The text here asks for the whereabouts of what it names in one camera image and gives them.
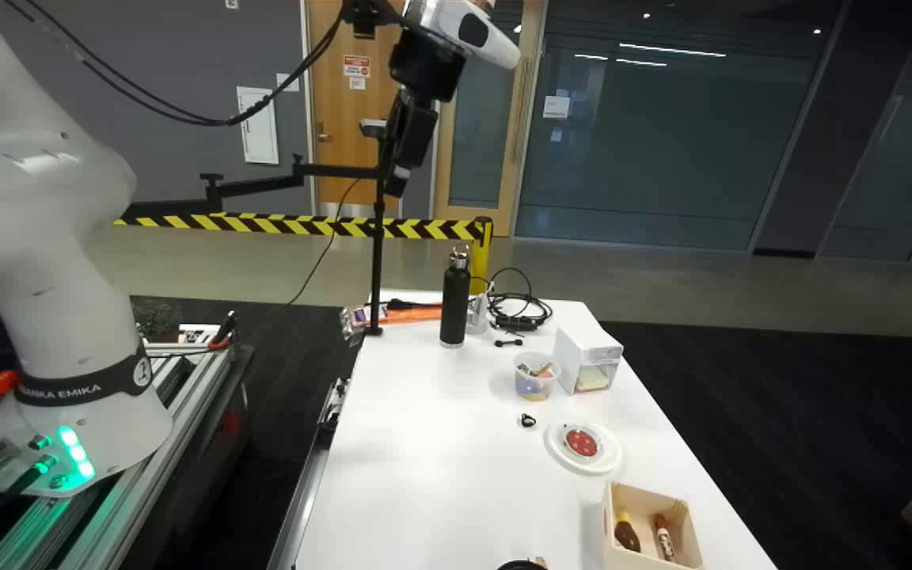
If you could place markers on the small brown jar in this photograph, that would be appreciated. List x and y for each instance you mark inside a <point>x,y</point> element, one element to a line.
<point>627,532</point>

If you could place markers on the black water bottle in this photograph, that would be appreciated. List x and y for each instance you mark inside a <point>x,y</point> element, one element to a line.
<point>454,304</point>

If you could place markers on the shallow wooden box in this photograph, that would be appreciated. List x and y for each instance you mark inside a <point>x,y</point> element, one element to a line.
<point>679,508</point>

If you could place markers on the orange flat tool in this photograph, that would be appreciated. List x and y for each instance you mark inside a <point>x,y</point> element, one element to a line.
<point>412,315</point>

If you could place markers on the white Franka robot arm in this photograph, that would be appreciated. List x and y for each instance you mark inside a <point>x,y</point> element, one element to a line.
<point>34,210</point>

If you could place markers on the small black clip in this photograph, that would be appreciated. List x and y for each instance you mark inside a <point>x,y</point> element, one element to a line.
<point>509,342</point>

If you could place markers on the yellow black hazard barrier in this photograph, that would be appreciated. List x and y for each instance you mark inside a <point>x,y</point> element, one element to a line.
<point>268,223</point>

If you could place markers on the wooden door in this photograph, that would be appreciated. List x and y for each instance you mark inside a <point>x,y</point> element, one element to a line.
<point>346,139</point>

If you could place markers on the wood framed glass door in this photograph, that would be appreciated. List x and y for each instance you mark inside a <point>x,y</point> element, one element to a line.
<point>523,139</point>

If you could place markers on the white round plate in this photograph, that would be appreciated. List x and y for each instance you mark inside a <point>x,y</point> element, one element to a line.
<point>607,461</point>

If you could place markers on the crumpled shiny wrapper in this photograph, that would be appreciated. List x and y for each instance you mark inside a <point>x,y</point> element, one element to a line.
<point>354,322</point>

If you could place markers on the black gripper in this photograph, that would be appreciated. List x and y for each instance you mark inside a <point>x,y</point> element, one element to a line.
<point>419,114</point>

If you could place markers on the red white door sign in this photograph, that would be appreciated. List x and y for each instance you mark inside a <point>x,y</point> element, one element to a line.
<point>357,72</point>

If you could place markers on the aluminium mounting rail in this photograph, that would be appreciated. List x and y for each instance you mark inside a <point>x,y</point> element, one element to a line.
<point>160,444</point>

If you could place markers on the black camera stand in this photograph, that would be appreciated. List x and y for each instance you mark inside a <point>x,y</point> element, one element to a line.
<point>379,264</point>

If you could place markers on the white paper wall sign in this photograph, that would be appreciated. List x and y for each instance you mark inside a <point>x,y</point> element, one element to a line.
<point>258,128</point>

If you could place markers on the small printed paper cup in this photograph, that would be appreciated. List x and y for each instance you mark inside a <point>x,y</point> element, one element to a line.
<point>534,381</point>

